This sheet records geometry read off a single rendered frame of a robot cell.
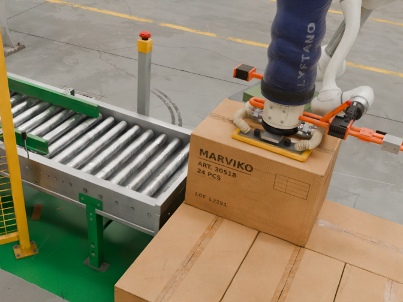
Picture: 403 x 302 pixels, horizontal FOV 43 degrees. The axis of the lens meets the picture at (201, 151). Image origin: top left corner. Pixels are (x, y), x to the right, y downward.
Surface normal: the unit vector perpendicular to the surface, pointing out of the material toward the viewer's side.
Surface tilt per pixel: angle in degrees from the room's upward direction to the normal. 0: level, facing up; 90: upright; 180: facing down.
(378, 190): 0
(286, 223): 90
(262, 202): 90
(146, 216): 90
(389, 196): 0
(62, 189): 90
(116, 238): 0
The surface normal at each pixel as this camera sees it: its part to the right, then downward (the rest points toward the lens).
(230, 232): 0.08, -0.83
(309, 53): 0.42, 0.22
